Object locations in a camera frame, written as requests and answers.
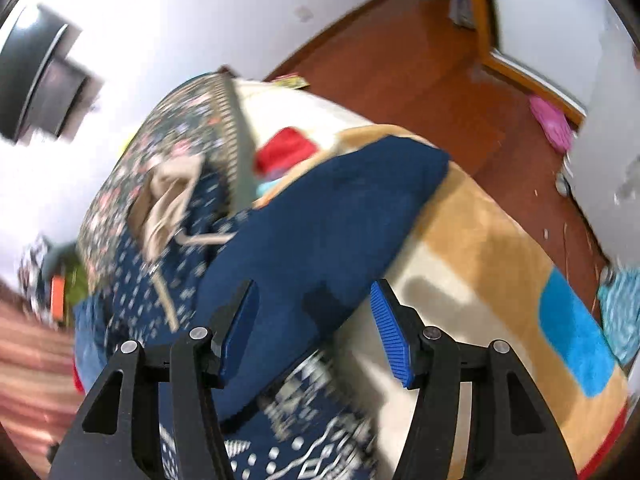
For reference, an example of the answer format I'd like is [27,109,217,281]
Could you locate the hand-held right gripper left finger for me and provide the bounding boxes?
[47,280,261,480]

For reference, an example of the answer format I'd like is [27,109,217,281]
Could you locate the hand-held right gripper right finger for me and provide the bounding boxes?
[370,278,581,480]

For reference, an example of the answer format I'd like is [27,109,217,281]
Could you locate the navy white-patterned garment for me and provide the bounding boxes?
[102,170,381,480]

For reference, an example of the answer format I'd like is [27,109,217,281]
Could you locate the plain navy blue garment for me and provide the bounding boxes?
[192,137,451,423]

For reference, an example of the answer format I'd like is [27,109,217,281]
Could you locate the beige plush blanket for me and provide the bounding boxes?
[235,77,631,480]

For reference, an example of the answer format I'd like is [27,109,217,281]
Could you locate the blue denim jeans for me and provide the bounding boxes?
[72,290,121,396]

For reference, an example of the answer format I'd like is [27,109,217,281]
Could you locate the beige cloth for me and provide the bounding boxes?
[127,152,236,261]

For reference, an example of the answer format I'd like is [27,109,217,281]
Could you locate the orange box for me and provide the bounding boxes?
[50,277,68,321]

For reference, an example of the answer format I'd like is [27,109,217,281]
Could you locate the dark grey cloth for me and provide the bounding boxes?
[42,242,81,281]

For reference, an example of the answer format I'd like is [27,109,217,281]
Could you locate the red striped sheet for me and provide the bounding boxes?
[0,280,86,451]

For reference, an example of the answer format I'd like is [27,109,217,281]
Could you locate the pile of clutter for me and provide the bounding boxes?
[17,240,56,311]

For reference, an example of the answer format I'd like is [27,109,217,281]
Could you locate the dark green floral quilt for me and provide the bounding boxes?
[77,72,261,291]

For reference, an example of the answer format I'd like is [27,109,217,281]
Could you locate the teal patterned cloth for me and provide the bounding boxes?
[597,267,640,366]

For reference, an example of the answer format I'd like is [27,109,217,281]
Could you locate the colourful packet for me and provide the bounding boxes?
[272,74,311,90]

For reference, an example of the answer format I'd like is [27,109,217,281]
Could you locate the pink item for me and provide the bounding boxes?
[529,94,573,153]

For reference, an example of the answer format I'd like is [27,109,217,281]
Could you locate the white cabinet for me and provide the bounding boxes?
[565,10,640,271]

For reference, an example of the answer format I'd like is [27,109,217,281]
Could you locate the black television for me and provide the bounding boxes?
[0,4,106,146]

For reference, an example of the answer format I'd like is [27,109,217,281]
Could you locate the wooden door frame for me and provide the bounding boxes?
[400,0,588,126]

